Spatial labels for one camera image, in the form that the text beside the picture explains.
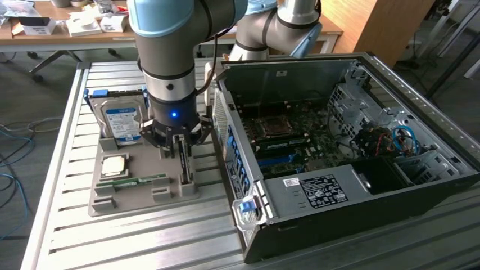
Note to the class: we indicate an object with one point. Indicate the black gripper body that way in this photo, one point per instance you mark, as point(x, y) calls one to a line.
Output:
point(176, 107)

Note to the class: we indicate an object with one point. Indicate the Nvidia graphics card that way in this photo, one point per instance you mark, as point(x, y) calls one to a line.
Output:
point(182, 168)

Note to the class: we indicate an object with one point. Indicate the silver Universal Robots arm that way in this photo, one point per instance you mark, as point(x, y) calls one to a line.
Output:
point(164, 42)

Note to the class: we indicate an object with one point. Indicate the hard drive with blue label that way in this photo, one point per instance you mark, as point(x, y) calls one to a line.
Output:
point(120, 118)

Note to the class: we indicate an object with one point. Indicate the grey parts rack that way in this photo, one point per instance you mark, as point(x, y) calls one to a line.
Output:
point(149, 168)

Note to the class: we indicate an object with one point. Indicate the silver CPU chip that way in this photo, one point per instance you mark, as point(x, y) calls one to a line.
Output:
point(113, 166)

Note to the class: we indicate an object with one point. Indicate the blue expansion slot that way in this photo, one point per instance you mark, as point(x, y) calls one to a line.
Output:
point(273, 161)

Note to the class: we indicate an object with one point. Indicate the blue case latch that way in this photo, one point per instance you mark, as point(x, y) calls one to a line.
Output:
point(246, 205)

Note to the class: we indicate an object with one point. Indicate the green Dell motherboard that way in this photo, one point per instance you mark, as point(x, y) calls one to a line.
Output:
point(318, 149)

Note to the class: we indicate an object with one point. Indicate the small white labelled box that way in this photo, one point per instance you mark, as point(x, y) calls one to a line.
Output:
point(112, 24)

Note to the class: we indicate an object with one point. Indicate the grey power supply unit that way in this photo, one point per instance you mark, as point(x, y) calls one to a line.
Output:
point(318, 191)

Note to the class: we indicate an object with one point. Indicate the white box with tape roll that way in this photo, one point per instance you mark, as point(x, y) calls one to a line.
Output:
point(84, 25)

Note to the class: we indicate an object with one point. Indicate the metal disk bay cage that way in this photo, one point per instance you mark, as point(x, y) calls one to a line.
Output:
point(348, 107)

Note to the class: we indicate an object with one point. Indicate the wooden desk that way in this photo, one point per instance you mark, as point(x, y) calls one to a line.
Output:
point(56, 39)

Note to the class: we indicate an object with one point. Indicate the white box black lid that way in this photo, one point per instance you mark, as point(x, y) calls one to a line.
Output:
point(37, 26)

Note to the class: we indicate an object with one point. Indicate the grey metal cup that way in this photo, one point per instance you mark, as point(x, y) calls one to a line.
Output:
point(60, 2)

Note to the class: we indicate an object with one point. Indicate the clear plastic bag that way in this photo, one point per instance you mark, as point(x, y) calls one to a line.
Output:
point(18, 8)

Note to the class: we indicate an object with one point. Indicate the black open PC case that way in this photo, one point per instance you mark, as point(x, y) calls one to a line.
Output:
point(374, 219)

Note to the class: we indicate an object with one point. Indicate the wooden cabinet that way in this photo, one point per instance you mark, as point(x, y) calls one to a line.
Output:
point(393, 28)

